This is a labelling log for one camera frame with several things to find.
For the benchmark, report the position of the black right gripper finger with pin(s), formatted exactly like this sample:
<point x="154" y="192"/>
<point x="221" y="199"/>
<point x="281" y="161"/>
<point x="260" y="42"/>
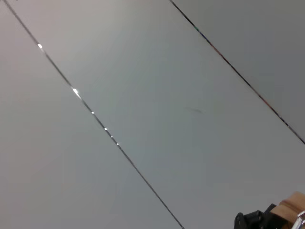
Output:
<point x="252" y="220"/>

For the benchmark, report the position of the khaki canvas food bag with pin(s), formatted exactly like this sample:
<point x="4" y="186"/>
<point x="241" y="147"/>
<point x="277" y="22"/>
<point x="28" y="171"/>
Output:
<point x="288" y="202"/>

